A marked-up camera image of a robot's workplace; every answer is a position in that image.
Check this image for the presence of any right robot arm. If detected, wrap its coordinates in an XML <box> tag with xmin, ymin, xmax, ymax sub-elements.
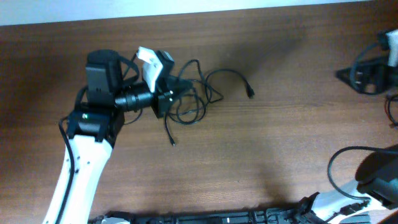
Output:
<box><xmin>301</xmin><ymin>56</ymin><xmax>397</xmax><ymax>223</ymax></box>

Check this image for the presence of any black usb cable bundle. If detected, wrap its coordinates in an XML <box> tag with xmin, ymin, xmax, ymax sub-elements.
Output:
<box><xmin>163</xmin><ymin>58</ymin><xmax>256</xmax><ymax>147</ymax></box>

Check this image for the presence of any camera cable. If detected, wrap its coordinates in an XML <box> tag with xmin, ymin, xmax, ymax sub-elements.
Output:
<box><xmin>55</xmin><ymin>52</ymin><xmax>141</xmax><ymax>224</ymax></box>
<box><xmin>326</xmin><ymin>42</ymin><xmax>398</xmax><ymax>202</ymax></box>

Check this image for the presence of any left camera cable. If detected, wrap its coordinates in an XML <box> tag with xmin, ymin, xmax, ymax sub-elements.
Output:
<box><xmin>55</xmin><ymin>52</ymin><xmax>141</xmax><ymax>224</ymax></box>

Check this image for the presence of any right camera cable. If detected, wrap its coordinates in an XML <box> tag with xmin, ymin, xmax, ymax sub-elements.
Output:
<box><xmin>326</xmin><ymin>42</ymin><xmax>398</xmax><ymax>202</ymax></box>

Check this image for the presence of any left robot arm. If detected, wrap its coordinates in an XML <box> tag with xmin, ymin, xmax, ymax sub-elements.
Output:
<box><xmin>44</xmin><ymin>47</ymin><xmax>193</xmax><ymax>223</ymax></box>

